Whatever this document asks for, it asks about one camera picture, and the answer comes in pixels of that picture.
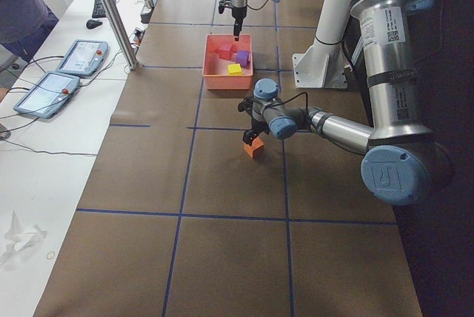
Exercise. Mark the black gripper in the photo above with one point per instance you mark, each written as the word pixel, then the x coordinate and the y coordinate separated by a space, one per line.
pixel 255 124
pixel 238 17

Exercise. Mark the orange foam block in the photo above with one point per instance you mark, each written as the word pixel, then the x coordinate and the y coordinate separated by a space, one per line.
pixel 254 151

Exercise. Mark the purple foam block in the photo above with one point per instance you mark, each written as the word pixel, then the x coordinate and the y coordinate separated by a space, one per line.
pixel 243 58

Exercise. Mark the red foam block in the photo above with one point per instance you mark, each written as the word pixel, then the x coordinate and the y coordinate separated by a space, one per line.
pixel 226 51

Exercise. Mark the yellow foam block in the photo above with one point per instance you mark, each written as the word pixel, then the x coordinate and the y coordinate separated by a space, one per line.
pixel 234 69

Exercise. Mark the pink plastic bin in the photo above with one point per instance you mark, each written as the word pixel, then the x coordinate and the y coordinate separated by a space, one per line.
pixel 228 64

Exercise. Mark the black computer mouse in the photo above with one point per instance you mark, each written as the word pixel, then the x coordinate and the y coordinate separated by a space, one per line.
pixel 92 24

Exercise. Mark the far teach pendant tablet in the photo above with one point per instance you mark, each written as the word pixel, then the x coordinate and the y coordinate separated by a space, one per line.
pixel 83 58

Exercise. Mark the teach pendant tablet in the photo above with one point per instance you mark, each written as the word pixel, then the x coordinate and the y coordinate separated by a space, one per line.
pixel 48 95
pixel 83 58

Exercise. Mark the near teach pendant tablet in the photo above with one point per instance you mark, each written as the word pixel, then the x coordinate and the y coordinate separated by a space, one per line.
pixel 48 95

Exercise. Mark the person in dark shirt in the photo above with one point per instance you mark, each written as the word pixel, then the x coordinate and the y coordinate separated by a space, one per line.
pixel 25 25

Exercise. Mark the crumpled white paper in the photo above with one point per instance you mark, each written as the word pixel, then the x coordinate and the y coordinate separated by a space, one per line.
pixel 15 238

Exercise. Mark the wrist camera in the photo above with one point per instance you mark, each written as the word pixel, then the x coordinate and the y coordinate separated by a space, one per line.
pixel 246 105
pixel 223 5

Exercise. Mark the white mounting post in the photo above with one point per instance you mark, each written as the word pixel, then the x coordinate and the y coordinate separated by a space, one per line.
pixel 322 65

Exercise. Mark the aluminium frame post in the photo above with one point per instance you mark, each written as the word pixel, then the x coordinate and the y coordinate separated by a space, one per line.
pixel 120 33

